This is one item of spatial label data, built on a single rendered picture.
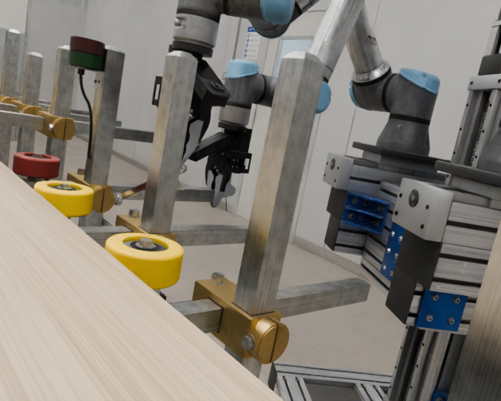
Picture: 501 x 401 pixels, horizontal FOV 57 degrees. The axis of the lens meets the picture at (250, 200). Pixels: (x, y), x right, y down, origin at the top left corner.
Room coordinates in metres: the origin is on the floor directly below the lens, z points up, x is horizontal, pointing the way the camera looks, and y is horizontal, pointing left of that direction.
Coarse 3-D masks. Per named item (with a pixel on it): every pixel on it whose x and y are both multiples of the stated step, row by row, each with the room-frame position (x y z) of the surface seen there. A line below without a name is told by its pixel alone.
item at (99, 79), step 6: (102, 42) 0.85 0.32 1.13; (90, 54) 0.83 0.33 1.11; (96, 54) 0.84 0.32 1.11; (72, 66) 0.85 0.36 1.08; (78, 66) 0.83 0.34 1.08; (78, 72) 0.85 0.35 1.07; (96, 72) 0.88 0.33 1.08; (102, 72) 0.86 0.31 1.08; (96, 78) 0.88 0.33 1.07; (102, 78) 0.86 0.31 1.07; (96, 84) 0.88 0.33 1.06; (102, 84) 0.86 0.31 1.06; (84, 96) 0.86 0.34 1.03; (90, 108) 0.86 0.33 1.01; (90, 114) 0.86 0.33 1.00; (90, 120) 0.87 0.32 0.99; (90, 126) 0.87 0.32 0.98; (90, 132) 0.87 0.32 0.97; (90, 138) 0.87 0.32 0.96; (90, 144) 0.87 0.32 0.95; (90, 150) 0.87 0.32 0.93; (90, 156) 0.87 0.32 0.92
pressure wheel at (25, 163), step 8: (24, 152) 0.86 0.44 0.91; (16, 160) 0.82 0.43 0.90; (24, 160) 0.81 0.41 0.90; (32, 160) 0.81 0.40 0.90; (40, 160) 0.82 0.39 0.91; (48, 160) 0.83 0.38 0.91; (56, 160) 0.85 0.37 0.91; (16, 168) 0.82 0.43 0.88; (24, 168) 0.81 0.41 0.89; (32, 168) 0.81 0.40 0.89; (40, 168) 0.82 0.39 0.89; (48, 168) 0.83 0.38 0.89; (56, 168) 0.85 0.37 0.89; (32, 176) 0.81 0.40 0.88; (40, 176) 0.82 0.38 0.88; (48, 176) 0.83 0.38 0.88; (56, 176) 0.85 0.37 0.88
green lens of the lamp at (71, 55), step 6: (72, 54) 0.83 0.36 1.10; (78, 54) 0.83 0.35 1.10; (84, 54) 0.83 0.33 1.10; (72, 60) 0.83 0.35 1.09; (78, 60) 0.83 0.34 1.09; (84, 60) 0.83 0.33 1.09; (90, 60) 0.83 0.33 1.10; (96, 60) 0.84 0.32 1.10; (102, 60) 0.86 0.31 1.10; (84, 66) 0.83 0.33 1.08; (90, 66) 0.83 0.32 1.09; (96, 66) 0.84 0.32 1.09; (102, 66) 0.86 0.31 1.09
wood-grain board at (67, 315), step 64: (0, 192) 0.57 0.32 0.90; (0, 256) 0.37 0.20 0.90; (64, 256) 0.40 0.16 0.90; (0, 320) 0.27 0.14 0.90; (64, 320) 0.28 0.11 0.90; (128, 320) 0.30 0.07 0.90; (0, 384) 0.21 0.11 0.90; (64, 384) 0.22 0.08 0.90; (128, 384) 0.23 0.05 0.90; (192, 384) 0.24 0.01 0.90; (256, 384) 0.25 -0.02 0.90
